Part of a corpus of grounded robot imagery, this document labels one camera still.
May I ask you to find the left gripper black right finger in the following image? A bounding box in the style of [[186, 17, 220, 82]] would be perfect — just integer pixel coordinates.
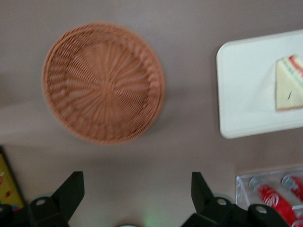
[[182, 172, 237, 227]]

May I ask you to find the triangular sandwich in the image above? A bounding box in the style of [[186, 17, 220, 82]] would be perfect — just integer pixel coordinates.
[[274, 54, 303, 112]]

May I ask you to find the round brown wicker basket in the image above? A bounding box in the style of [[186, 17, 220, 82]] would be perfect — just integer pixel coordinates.
[[41, 22, 166, 146]]

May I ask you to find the black food warmer appliance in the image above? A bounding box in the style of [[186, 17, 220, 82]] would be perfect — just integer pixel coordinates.
[[0, 145, 26, 213]]

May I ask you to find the beige plastic tray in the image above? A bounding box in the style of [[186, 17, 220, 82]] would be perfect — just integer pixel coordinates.
[[215, 29, 303, 140]]

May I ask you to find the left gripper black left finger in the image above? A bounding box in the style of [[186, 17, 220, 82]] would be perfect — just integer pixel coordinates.
[[28, 171, 85, 227]]

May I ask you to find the clear acrylic bottle rack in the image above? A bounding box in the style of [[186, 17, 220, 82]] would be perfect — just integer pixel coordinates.
[[235, 166, 303, 227]]

